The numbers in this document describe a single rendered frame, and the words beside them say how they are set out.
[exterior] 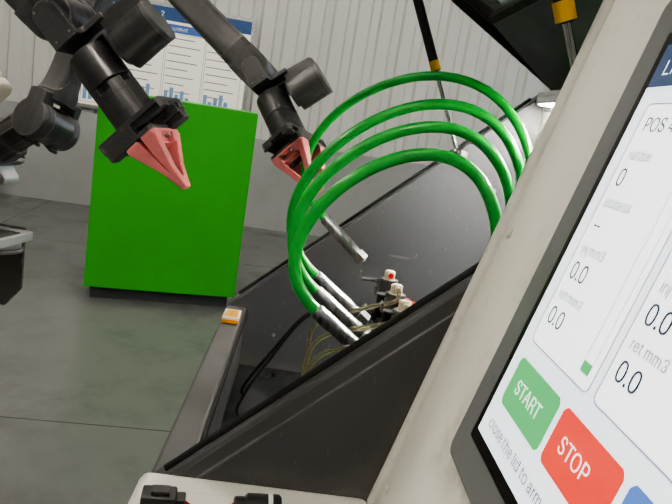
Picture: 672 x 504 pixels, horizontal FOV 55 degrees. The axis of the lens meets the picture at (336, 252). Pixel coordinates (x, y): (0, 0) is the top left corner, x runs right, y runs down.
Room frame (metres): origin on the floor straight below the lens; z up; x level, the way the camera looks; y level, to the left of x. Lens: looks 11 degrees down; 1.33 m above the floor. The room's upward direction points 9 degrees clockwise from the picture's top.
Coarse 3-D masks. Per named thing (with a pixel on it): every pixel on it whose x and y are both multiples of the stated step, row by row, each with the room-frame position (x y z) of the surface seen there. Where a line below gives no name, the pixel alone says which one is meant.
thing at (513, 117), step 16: (384, 80) 1.03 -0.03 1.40; (400, 80) 1.02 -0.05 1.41; (416, 80) 1.01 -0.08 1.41; (432, 80) 1.01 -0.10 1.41; (448, 80) 1.00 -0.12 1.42; (464, 80) 0.99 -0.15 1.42; (352, 96) 1.04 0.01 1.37; (368, 96) 1.04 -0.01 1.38; (496, 96) 0.97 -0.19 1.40; (336, 112) 1.05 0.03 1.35; (512, 112) 0.96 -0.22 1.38; (320, 128) 1.06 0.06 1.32; (528, 144) 0.95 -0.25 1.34
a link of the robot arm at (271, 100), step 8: (272, 88) 1.14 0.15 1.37; (280, 88) 1.14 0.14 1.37; (288, 88) 1.13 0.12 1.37; (264, 96) 1.13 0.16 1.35; (272, 96) 1.13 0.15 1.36; (280, 96) 1.13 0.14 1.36; (288, 96) 1.15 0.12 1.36; (264, 104) 1.13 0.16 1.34; (272, 104) 1.12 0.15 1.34; (280, 104) 1.12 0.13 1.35; (288, 104) 1.12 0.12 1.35; (264, 112) 1.12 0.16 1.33; (264, 120) 1.13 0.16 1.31
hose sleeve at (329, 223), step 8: (328, 216) 1.05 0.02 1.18; (328, 224) 1.04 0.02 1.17; (336, 224) 1.04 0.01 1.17; (336, 232) 1.04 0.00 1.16; (344, 232) 1.04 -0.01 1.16; (344, 240) 1.03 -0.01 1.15; (352, 240) 1.04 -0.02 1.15; (344, 248) 1.04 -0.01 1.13; (352, 248) 1.03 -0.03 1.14; (352, 256) 1.03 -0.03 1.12
